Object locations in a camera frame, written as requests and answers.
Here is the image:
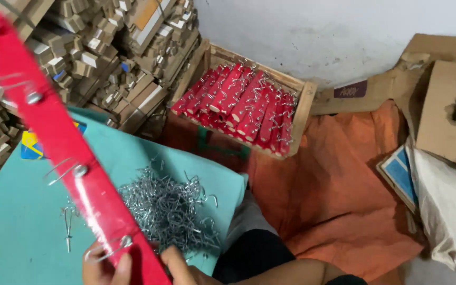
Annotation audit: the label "person's left hand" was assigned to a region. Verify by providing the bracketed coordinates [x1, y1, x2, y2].
[82, 241, 134, 285]

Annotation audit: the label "wooden crate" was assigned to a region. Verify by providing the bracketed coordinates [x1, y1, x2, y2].
[168, 38, 318, 160]

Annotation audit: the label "small torn cardboard piece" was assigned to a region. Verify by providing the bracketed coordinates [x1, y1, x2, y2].
[416, 60, 456, 168]

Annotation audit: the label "teal cloth sheet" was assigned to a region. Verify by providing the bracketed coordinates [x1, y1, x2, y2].
[0, 106, 249, 285]

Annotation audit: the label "white woven sack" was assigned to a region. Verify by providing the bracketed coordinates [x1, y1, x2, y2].
[405, 136, 456, 285]

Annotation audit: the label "person's right hand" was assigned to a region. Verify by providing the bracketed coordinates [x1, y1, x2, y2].
[161, 245, 222, 285]

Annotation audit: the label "pile of loose metal hooks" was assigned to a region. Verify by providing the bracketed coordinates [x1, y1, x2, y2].
[118, 165, 221, 256]

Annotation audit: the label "grey garment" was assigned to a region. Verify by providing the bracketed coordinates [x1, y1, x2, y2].
[222, 189, 280, 254]

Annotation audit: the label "stack of red hook racks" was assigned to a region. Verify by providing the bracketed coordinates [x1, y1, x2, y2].
[171, 63, 298, 157]

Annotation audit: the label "blue and yellow packet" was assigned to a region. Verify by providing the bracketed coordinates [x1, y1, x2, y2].
[20, 120, 88, 161]

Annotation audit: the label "blue flat box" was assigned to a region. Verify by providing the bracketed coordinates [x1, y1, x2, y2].
[376, 144, 419, 213]

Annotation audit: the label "heap of cardboard packaging bundles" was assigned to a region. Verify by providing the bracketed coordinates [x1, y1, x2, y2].
[0, 0, 202, 203]

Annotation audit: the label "black shorts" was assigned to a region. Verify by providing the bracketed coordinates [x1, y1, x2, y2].
[211, 229, 297, 285]

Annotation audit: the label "single metal screw hook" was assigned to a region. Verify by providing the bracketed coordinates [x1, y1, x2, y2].
[61, 197, 79, 254]

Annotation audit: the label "orange tarp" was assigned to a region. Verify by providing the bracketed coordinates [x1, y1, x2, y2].
[160, 99, 425, 284]

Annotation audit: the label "large torn cardboard sheet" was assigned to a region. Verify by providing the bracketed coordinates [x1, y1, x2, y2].
[311, 33, 456, 187]

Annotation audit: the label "red wooden hook rack strip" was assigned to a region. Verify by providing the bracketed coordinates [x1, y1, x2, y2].
[0, 11, 172, 285]

